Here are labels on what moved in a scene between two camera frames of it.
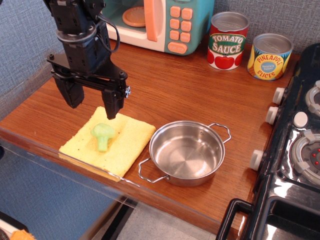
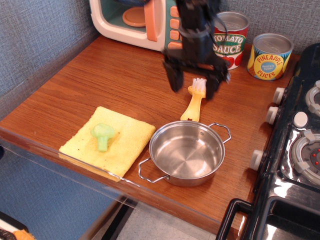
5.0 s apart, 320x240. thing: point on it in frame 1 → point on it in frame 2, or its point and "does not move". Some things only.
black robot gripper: x=87 y=61 → x=198 y=50
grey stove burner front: x=305 y=155 does not move
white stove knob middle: x=271 y=115 does not move
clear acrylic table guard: x=46 y=194 does not move
